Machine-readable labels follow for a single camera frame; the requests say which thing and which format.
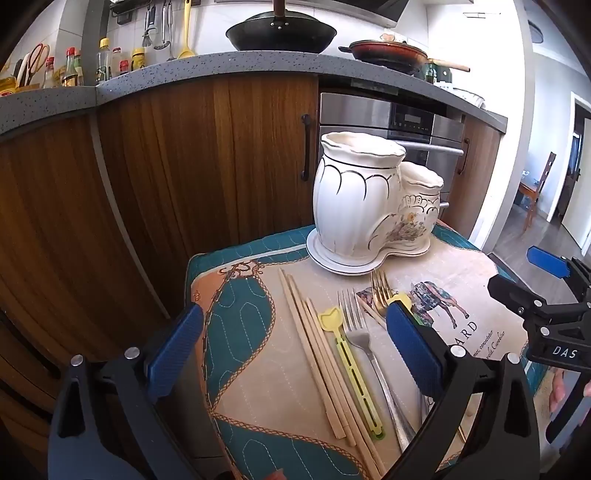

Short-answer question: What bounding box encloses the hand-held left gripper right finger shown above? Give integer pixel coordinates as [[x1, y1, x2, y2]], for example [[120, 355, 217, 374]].
[[385, 302, 541, 480]]

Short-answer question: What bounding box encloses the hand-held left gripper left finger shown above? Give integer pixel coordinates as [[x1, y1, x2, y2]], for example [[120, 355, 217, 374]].
[[48, 302, 227, 480]]

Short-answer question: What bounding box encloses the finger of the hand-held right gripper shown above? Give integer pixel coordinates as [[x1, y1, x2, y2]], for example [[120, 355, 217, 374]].
[[487, 274, 591, 332], [527, 246, 591, 301]]

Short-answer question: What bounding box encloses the gold metal fork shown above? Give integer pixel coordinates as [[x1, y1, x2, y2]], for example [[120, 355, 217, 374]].
[[369, 270, 394, 320]]

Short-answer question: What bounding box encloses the white ceramic utensil holder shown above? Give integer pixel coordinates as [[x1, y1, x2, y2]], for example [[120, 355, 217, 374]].
[[306, 131, 445, 277]]

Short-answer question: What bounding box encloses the person's right hand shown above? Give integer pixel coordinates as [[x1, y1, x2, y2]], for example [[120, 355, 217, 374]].
[[549, 373, 568, 415]]

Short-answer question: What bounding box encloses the silver metal fork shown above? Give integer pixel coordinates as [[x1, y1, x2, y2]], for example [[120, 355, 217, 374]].
[[337, 288, 419, 454]]

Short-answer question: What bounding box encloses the wooden chair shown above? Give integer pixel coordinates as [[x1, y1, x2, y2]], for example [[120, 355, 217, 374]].
[[518, 152, 557, 237]]

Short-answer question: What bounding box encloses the printed quilted mat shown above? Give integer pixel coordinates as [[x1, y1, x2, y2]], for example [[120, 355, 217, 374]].
[[185, 222, 532, 480]]

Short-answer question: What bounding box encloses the dark door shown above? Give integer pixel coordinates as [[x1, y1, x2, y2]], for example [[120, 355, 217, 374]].
[[556, 92, 591, 250]]

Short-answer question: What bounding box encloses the narrow wooden kitchen cabinet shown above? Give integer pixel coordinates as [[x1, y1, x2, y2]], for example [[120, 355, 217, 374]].
[[445, 115, 502, 250]]

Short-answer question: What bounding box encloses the white dish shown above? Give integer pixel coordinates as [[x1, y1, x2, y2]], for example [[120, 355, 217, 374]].
[[455, 88, 486, 110]]

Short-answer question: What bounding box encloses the stainless steel oven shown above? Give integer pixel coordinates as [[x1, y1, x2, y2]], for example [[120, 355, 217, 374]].
[[318, 92, 465, 223]]

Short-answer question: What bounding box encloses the red frying pan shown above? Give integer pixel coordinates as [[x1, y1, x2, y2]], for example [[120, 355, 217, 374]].
[[338, 39, 472, 75]]

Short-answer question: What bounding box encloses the grey speckled countertop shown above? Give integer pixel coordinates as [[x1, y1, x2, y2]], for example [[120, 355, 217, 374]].
[[0, 50, 509, 136]]

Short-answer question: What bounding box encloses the clear oil bottle yellow cap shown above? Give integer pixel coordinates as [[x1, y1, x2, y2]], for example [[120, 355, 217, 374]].
[[96, 38, 113, 85]]

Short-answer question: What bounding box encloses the dark soy sauce bottle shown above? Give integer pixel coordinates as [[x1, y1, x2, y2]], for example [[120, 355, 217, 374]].
[[62, 47, 80, 88]]

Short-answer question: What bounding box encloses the black range hood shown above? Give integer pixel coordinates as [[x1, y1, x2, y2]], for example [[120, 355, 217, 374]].
[[369, 0, 413, 22]]

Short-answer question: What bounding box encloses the hanging slotted metal spoon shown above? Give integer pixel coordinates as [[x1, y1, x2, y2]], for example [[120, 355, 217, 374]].
[[154, 0, 174, 51]]

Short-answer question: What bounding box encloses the black wok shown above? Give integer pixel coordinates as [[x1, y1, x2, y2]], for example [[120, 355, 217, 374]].
[[225, 0, 338, 54]]

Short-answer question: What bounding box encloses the black wall rack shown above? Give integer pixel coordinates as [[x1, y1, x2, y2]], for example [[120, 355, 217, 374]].
[[111, 0, 168, 25]]

